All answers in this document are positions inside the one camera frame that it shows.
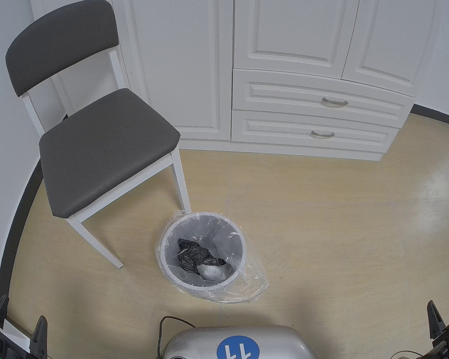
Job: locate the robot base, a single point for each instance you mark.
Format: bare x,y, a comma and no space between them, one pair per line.
209,342

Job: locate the white wardrobe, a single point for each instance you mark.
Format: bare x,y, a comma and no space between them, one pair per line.
292,32

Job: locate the clear plastic bag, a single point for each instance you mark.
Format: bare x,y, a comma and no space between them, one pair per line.
254,279

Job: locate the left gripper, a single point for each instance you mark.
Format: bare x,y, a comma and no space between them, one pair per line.
0,344

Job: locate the white trash bin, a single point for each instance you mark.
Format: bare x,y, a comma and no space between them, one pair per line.
168,264

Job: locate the white printed wrapper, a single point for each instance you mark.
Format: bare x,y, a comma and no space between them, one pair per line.
213,273

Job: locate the white chair with grey seat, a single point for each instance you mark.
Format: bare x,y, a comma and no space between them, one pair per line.
108,137

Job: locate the black plastic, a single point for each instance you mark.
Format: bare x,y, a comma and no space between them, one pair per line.
190,256

